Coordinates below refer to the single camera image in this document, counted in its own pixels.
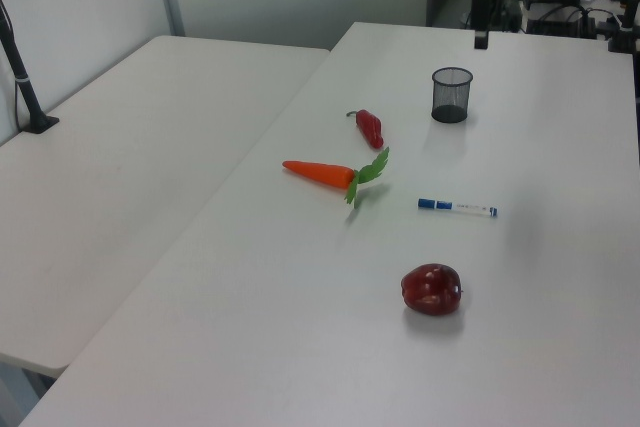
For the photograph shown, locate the white blue marker pen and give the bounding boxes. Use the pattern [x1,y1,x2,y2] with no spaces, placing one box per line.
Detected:
[417,197,500,220]

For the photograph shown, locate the black mesh pen cup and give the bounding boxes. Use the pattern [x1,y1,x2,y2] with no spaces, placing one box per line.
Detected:
[431,66,474,124]

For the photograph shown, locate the orange toy carrot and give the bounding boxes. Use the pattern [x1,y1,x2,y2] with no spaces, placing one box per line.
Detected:
[281,146,392,210]

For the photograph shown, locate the red toy chili pepper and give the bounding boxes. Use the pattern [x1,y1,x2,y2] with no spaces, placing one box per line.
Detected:
[345,108,386,151]

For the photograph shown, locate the dark red toy apple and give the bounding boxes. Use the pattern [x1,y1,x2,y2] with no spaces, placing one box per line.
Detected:
[400,262,465,317]

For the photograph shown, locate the white side table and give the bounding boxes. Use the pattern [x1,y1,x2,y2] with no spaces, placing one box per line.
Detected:
[0,35,332,378]

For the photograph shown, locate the black pole stand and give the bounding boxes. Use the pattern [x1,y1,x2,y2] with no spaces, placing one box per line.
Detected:
[0,0,61,135]

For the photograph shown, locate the black clamp stand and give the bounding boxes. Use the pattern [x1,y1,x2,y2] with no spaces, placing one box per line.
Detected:
[606,0,640,54]

